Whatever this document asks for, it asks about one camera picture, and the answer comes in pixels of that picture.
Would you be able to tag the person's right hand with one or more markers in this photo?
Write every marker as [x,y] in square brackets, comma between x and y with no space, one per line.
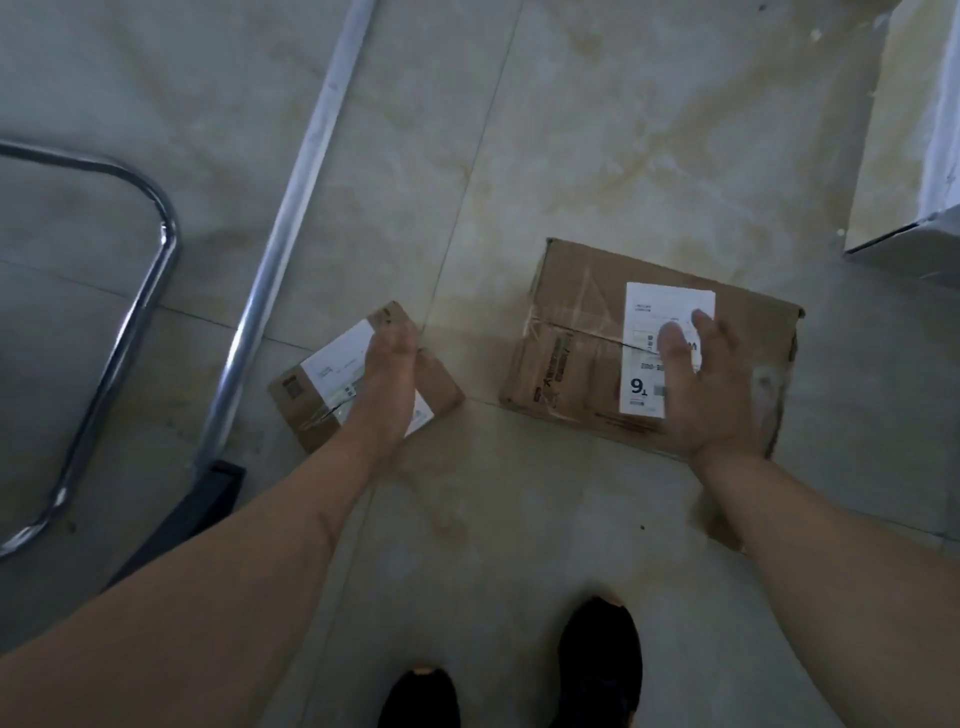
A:
[712,405]

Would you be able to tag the person's left hand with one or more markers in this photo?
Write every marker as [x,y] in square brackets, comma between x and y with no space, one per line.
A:
[388,386]

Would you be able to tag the person's left fingers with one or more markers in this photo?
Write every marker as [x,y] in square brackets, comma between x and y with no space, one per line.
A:
[391,337]

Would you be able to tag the person's right fingers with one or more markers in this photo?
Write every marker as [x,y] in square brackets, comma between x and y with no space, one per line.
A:
[702,334]

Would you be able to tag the small cardboard parcel box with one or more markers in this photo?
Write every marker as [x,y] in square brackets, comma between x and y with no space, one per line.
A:
[330,367]

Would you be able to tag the person's left forearm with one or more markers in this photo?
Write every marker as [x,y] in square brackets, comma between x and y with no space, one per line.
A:
[225,585]

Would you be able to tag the person's right forearm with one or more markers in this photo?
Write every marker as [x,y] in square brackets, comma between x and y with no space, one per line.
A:
[840,585]

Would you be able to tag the large cardboard parcel box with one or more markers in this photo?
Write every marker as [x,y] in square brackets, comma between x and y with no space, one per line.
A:
[577,337]

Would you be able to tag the silver metal table leg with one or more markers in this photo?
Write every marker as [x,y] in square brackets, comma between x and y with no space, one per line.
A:
[281,232]

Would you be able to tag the black table foot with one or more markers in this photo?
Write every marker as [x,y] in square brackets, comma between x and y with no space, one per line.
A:
[191,510]

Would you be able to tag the white cabinet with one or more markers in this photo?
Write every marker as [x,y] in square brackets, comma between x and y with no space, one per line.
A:
[911,135]

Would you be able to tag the person's right black shoe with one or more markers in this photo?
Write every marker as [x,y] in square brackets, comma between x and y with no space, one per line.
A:
[600,664]

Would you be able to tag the person's black shoe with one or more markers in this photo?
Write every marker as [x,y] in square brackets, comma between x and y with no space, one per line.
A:
[600,664]
[420,701]

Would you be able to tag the person's left black shoe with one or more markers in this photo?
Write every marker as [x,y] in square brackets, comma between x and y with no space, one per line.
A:
[420,701]

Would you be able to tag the chrome tube chair frame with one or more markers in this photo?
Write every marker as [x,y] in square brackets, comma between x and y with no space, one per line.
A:
[142,300]

